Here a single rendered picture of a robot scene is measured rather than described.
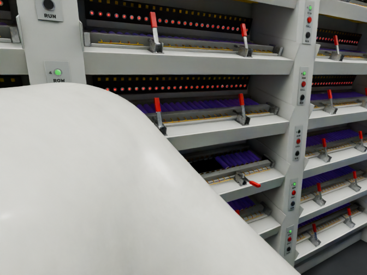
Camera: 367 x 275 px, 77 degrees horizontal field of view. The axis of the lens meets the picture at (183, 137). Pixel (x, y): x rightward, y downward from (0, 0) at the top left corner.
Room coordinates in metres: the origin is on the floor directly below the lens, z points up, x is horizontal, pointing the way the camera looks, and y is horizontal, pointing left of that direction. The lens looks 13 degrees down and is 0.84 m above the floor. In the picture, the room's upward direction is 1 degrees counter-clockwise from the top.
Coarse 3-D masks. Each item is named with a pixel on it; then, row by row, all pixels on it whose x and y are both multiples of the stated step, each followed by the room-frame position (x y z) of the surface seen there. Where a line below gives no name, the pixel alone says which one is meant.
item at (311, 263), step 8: (360, 232) 1.10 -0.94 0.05; (344, 240) 1.03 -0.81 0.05; (352, 240) 1.06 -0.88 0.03; (328, 248) 0.97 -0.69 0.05; (336, 248) 1.00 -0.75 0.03; (344, 248) 1.03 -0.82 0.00; (312, 256) 0.92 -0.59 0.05; (320, 256) 0.94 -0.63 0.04; (328, 256) 0.97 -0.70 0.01; (296, 264) 0.88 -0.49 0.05; (304, 264) 0.88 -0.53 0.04; (312, 264) 0.91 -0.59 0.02
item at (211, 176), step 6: (258, 162) 0.77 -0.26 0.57; (264, 162) 0.77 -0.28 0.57; (270, 162) 0.78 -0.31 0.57; (234, 168) 0.71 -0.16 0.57; (240, 168) 0.72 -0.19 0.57; (246, 168) 0.72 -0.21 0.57; (252, 168) 0.74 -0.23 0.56; (258, 168) 0.76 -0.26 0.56; (204, 174) 0.67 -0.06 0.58; (210, 174) 0.67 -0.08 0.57; (216, 174) 0.67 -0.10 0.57; (222, 174) 0.68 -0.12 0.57; (228, 174) 0.69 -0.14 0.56; (234, 174) 0.71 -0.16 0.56; (210, 180) 0.67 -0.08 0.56
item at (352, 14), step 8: (320, 0) 0.79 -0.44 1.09; (328, 0) 0.81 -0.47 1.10; (336, 0) 0.83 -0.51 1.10; (344, 0) 0.87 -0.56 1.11; (352, 0) 0.98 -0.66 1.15; (360, 0) 1.19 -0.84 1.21; (320, 8) 0.81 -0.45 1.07; (328, 8) 0.82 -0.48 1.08; (336, 8) 0.84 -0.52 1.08; (344, 8) 0.86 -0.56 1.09; (352, 8) 0.88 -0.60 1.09; (360, 8) 0.90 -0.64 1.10; (328, 16) 1.02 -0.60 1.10; (336, 16) 0.86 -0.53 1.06; (344, 16) 0.87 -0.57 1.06; (352, 16) 0.89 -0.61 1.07; (360, 16) 0.92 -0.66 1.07
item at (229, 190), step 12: (228, 144) 0.85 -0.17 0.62; (252, 144) 0.89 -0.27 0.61; (264, 156) 0.81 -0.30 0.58; (276, 156) 0.78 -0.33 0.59; (276, 168) 0.78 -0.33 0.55; (288, 168) 0.74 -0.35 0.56; (228, 180) 0.69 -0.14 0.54; (252, 180) 0.70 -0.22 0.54; (264, 180) 0.71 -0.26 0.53; (276, 180) 0.73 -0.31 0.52; (216, 192) 0.63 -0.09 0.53; (228, 192) 0.63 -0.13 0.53; (240, 192) 0.66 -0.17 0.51; (252, 192) 0.69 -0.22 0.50
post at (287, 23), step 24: (312, 0) 0.77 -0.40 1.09; (264, 24) 0.86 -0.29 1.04; (288, 24) 0.78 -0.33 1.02; (312, 48) 0.78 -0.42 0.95; (312, 72) 0.79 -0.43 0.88; (288, 96) 0.76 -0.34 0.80; (264, 144) 0.84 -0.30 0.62; (288, 144) 0.75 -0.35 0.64; (264, 192) 0.82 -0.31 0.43; (288, 192) 0.76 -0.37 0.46; (288, 216) 0.76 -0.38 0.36; (264, 240) 0.81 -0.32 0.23
